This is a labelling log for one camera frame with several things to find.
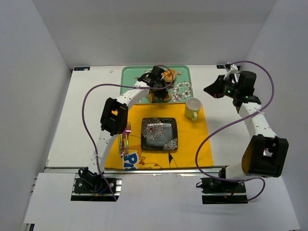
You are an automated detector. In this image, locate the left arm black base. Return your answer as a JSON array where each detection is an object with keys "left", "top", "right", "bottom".
[{"left": 71, "top": 167, "right": 122, "bottom": 202}]

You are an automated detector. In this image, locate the small round muffin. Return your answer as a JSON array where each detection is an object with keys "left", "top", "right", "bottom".
[{"left": 165, "top": 93, "right": 172, "bottom": 102}]

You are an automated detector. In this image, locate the aluminium front rail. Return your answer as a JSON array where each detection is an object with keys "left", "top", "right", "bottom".
[{"left": 31, "top": 157, "right": 275, "bottom": 197}]

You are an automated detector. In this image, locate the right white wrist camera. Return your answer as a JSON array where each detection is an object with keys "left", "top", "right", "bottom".
[{"left": 224, "top": 63, "right": 240, "bottom": 80}]

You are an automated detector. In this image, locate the yellow green mug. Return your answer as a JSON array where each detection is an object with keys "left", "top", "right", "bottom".
[{"left": 184, "top": 98, "right": 202, "bottom": 121}]

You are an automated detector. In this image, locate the blue label left corner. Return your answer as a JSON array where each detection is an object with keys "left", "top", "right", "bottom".
[{"left": 73, "top": 67, "right": 90, "bottom": 71}]

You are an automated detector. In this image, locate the black floral square plate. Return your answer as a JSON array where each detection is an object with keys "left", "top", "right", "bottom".
[{"left": 141, "top": 117, "right": 179, "bottom": 151}]

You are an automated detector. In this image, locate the iridescent spoon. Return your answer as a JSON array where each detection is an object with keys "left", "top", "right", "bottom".
[{"left": 118, "top": 134, "right": 124, "bottom": 156}]

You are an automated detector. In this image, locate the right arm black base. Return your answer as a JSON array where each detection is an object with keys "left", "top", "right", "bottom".
[{"left": 196, "top": 178, "right": 248, "bottom": 205}]

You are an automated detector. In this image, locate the sliced loaf cake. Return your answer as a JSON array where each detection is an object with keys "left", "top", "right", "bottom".
[{"left": 146, "top": 92, "right": 155, "bottom": 103}]

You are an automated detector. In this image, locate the iridescent knife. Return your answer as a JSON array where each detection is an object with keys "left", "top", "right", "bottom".
[{"left": 120, "top": 130, "right": 126, "bottom": 158}]

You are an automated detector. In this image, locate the green floral tray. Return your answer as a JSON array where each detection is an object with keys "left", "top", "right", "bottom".
[{"left": 121, "top": 65, "right": 193, "bottom": 103}]

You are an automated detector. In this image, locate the glazed ring donut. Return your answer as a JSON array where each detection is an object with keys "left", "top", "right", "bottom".
[{"left": 164, "top": 69, "right": 177, "bottom": 83}]

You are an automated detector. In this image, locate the iridescent fork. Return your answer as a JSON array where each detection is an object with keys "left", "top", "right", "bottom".
[{"left": 124, "top": 122, "right": 131, "bottom": 158}]

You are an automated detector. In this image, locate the yellow cartoon placemat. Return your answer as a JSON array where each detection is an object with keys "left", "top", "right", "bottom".
[{"left": 105, "top": 103, "right": 213, "bottom": 170}]

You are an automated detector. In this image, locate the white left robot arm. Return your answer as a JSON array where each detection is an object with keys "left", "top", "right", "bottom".
[{"left": 78, "top": 65, "right": 169, "bottom": 190}]

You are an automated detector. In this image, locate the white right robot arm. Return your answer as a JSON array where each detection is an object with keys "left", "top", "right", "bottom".
[{"left": 204, "top": 70, "right": 289, "bottom": 180}]

